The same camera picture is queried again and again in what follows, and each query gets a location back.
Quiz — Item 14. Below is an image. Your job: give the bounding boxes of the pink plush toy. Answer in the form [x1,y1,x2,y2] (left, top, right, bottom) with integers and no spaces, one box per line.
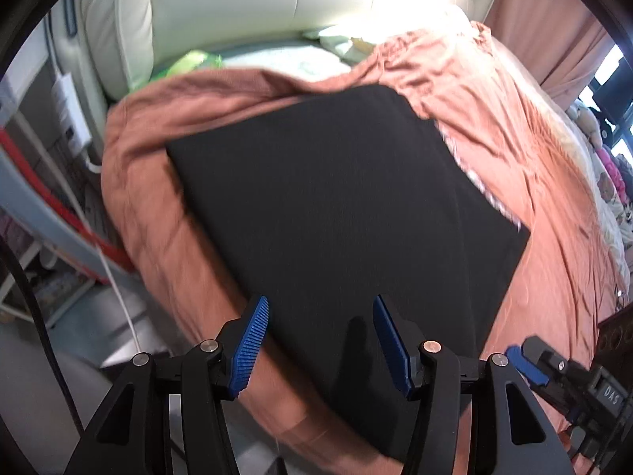
[600,146,633,180]

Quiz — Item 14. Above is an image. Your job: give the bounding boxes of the white power strip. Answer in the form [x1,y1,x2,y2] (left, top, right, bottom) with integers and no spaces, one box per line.
[51,70,93,153]

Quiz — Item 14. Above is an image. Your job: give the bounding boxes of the orange blanket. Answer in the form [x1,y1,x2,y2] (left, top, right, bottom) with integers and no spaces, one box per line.
[100,20,632,475]

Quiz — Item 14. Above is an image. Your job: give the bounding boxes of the white plush toy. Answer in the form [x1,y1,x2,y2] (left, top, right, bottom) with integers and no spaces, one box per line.
[566,103,603,135]

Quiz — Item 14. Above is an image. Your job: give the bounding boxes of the white cable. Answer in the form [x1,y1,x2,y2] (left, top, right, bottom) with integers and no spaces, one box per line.
[58,148,145,353]

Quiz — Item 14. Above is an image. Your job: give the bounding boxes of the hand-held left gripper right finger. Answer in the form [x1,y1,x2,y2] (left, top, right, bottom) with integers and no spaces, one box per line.
[372,295,574,475]

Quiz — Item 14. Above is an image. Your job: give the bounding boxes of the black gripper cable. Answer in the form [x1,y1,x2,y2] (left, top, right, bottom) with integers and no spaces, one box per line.
[0,241,86,437]

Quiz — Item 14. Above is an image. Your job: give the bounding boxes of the black printed t-shirt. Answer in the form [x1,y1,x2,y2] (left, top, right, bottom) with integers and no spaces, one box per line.
[165,84,531,464]

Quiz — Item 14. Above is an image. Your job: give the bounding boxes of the red tube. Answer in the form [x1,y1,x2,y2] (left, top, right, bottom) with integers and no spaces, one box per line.
[0,127,135,274]

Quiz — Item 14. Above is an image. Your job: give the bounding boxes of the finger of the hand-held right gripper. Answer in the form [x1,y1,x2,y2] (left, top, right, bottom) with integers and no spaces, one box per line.
[505,335,569,388]
[535,386,593,424]

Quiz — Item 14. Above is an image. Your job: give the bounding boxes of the pink curtain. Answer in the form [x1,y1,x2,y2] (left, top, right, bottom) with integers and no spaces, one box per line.
[483,0,615,106]

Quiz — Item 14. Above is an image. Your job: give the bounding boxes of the cream padded headboard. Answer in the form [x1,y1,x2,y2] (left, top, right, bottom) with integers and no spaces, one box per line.
[73,0,501,101]

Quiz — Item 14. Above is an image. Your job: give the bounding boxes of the green cloth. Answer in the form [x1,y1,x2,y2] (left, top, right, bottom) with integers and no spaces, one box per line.
[152,49,227,83]

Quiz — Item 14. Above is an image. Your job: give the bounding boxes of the black plush toy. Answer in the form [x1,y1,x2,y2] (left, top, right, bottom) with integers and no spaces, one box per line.
[593,119,617,148]

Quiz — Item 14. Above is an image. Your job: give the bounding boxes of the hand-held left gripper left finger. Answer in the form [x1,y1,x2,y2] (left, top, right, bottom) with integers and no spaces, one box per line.
[64,295,270,475]

